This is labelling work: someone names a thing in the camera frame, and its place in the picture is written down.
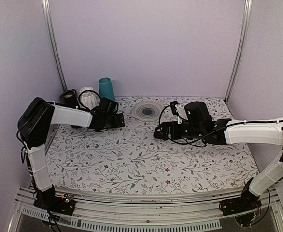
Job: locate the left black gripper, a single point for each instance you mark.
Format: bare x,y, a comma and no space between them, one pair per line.
119,122

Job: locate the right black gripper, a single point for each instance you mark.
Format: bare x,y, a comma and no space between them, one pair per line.
166,131

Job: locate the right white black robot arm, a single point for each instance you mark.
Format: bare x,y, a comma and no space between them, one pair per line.
259,132

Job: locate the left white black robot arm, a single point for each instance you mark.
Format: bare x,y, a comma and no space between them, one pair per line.
33,127

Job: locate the white ribbed vase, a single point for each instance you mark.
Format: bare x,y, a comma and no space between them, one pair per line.
88,98

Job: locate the translucent round plate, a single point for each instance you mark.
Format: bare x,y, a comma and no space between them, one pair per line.
147,111

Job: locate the teal plastic cup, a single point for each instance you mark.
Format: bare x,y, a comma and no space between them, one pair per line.
106,88

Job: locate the black cylindrical cup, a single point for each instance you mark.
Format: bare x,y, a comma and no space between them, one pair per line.
69,98

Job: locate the floral patterned table mat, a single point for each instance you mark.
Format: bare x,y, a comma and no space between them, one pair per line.
129,160

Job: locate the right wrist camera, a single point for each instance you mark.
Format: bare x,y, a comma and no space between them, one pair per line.
174,105

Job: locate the aluminium front rail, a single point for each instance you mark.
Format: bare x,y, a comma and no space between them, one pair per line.
189,212

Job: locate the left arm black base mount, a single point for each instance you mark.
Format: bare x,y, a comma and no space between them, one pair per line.
47,200

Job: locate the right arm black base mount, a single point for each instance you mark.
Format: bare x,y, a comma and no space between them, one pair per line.
245,202

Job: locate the left aluminium frame post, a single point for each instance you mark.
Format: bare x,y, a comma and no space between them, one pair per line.
53,43

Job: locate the aluminium frame post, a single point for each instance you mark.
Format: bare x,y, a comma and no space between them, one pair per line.
239,52
53,43

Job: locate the right aluminium frame post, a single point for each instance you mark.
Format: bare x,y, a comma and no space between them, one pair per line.
239,52

